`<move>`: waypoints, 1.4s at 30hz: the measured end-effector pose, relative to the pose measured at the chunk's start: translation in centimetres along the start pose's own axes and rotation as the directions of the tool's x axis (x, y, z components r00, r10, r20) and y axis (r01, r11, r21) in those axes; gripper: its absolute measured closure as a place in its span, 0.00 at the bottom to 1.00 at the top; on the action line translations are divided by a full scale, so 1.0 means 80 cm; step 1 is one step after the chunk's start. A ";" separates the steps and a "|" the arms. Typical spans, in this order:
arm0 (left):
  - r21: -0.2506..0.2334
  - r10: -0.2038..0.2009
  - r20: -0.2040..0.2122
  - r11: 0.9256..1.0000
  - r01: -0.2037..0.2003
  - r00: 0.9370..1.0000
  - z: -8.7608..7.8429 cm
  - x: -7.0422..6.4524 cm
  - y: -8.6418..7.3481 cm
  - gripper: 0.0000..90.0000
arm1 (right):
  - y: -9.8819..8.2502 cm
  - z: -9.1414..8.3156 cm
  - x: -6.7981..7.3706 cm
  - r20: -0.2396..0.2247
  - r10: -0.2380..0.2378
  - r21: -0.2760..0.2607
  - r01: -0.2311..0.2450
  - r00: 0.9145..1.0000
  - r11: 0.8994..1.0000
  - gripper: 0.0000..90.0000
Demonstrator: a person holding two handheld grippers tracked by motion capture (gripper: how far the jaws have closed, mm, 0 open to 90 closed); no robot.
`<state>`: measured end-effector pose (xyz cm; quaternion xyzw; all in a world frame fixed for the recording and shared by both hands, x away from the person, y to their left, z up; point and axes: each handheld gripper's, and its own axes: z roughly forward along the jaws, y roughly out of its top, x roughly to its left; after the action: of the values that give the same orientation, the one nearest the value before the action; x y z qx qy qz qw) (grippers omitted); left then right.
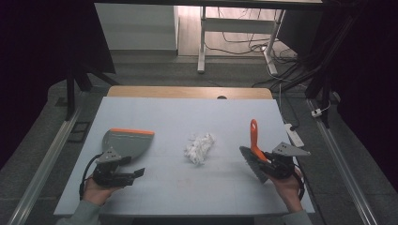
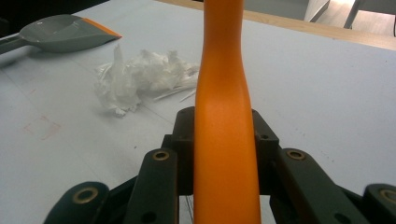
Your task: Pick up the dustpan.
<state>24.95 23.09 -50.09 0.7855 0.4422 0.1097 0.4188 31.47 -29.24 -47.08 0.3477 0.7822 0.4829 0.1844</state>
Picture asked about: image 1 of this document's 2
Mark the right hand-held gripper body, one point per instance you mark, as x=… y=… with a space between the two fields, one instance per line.
x=283 y=165

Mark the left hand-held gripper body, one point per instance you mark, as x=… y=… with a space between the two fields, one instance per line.
x=104 y=176

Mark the grey dustpan with orange edge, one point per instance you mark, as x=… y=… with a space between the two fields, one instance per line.
x=130 y=143

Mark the pile of white paper scraps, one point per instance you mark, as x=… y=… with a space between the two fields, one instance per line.
x=198 y=149

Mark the person's left hand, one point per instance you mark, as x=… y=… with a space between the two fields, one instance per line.
x=95 y=194

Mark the person's right hand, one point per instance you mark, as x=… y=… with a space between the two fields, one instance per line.
x=289 y=190

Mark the white power strip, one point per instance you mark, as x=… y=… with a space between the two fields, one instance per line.
x=294 y=136

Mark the pale blue foam board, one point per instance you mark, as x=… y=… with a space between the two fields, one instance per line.
x=187 y=187

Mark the small white plug adapter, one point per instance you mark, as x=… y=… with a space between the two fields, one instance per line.
x=316 y=112

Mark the wooden table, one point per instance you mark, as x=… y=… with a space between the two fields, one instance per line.
x=175 y=92

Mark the black metal stand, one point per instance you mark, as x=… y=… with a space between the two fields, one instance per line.
x=322 y=84
x=70 y=93

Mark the dark curtain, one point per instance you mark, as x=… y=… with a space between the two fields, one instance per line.
x=372 y=78
x=31 y=62

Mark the white cabinet panel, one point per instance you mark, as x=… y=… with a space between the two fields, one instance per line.
x=137 y=28

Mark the aluminium rail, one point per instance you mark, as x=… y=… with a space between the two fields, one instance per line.
x=341 y=162
x=47 y=165

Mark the white desk frame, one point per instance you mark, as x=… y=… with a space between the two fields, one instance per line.
x=237 y=25

